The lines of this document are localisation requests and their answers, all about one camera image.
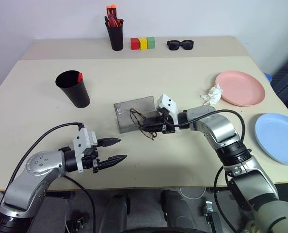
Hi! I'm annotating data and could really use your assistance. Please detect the black floor clamp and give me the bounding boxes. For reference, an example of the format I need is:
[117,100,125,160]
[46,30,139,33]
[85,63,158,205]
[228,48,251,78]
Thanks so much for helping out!
[202,200,220,233]

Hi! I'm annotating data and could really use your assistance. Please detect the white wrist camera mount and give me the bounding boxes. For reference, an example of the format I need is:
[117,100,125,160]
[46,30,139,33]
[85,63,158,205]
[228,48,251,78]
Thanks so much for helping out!
[156,94,182,133]
[73,128,98,174]

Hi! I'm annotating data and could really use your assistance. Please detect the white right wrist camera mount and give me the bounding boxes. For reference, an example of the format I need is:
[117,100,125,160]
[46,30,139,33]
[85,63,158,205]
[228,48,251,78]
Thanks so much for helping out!
[156,94,182,133]

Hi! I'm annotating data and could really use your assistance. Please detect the white floor cable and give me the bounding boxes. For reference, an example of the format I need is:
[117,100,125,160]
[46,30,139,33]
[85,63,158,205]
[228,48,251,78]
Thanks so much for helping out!
[179,186,208,200]

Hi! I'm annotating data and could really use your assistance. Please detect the blue plate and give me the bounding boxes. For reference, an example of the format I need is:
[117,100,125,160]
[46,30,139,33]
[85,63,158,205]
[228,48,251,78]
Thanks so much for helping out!
[255,113,288,167]

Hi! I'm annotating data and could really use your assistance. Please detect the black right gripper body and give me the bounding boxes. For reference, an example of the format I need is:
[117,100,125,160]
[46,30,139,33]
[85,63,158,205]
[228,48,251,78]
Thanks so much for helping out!
[158,108,176,135]

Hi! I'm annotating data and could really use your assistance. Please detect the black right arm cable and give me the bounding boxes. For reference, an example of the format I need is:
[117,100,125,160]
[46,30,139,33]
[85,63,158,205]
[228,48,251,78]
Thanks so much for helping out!
[213,166,240,233]
[165,109,246,144]

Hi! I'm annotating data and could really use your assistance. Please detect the grey glasses case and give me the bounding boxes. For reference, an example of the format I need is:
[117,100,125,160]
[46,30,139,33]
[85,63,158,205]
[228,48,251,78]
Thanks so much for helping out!
[113,96,160,134]

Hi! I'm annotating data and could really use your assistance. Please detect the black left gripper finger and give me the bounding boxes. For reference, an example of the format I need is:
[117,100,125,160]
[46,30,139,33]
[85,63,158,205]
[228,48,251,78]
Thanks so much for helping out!
[98,154,128,170]
[96,137,122,148]

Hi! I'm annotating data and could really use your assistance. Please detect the dark rounded shape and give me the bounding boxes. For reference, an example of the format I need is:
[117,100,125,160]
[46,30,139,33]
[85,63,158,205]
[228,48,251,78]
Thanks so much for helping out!
[161,189,196,230]
[102,193,130,233]

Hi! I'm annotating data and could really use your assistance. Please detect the black tool holder cup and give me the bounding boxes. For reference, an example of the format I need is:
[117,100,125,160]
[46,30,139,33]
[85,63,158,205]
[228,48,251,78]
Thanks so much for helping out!
[105,23,124,51]

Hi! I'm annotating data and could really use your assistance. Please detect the pink plate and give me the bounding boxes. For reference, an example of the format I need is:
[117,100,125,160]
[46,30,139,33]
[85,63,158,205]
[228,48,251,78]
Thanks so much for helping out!
[215,70,266,107]

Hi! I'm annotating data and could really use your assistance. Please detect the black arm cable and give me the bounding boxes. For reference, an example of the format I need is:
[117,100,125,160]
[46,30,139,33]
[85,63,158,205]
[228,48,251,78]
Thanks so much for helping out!
[63,175,96,233]
[165,109,246,144]
[213,166,240,233]
[6,122,84,190]

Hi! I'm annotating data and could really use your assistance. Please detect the black plastic cup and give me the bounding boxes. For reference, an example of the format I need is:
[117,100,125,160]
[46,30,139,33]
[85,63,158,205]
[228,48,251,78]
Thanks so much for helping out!
[55,70,91,109]

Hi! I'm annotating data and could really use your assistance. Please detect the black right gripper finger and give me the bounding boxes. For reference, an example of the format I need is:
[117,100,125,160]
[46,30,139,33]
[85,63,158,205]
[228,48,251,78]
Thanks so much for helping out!
[141,124,165,133]
[143,116,165,126]

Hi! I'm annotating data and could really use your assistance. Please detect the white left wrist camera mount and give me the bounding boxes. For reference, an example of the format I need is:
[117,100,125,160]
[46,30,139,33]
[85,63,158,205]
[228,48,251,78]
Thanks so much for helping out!
[73,128,98,174]

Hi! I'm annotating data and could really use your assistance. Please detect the crumpled white tissue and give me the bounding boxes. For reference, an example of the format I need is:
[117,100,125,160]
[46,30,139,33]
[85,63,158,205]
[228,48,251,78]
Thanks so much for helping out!
[199,83,224,105]

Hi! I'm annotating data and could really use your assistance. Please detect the black sunglasses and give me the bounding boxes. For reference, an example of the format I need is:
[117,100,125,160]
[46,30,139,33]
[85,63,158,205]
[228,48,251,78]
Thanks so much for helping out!
[166,39,195,51]

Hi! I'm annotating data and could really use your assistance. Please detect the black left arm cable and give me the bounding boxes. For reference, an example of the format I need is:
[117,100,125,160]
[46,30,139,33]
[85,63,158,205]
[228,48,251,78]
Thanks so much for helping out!
[63,175,96,233]
[6,122,84,190]

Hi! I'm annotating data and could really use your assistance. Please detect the tortoiseshell eyeglasses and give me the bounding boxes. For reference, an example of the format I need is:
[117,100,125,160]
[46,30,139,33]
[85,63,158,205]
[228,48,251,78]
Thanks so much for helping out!
[129,108,158,141]

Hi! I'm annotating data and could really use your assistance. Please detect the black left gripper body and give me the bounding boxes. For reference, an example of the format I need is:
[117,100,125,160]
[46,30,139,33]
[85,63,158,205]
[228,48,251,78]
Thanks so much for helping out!
[82,145,103,174]

